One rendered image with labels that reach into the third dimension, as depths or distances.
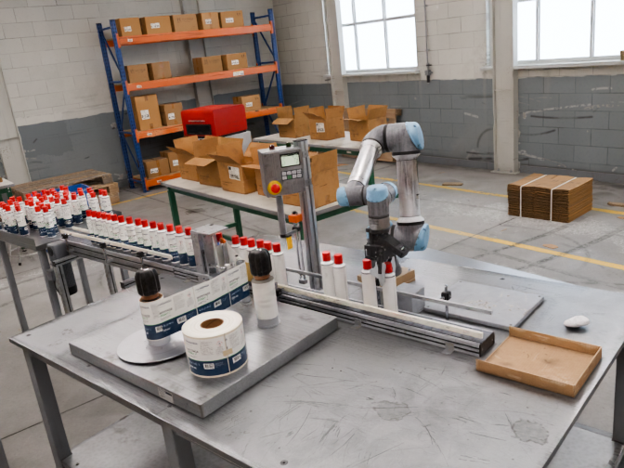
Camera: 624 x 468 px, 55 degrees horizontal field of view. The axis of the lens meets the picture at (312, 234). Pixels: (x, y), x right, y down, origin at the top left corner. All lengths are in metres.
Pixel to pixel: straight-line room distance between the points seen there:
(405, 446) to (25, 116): 8.62
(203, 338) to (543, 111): 6.48
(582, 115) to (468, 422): 6.18
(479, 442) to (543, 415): 0.22
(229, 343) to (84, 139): 8.19
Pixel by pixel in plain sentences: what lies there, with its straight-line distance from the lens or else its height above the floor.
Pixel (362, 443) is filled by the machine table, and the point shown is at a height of 0.83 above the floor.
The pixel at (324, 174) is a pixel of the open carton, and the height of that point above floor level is 1.00.
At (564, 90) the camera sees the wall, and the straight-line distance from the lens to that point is 7.76.
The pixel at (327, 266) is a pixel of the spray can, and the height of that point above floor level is 1.03.
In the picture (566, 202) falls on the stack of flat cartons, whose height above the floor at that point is 0.20.
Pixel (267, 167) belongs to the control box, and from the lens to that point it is 2.44.
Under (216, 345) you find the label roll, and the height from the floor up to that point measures 0.99.
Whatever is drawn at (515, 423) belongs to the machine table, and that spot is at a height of 0.83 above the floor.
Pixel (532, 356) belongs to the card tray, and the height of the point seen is 0.83.
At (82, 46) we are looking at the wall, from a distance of 10.00.
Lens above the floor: 1.87
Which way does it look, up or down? 18 degrees down
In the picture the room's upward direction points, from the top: 7 degrees counter-clockwise
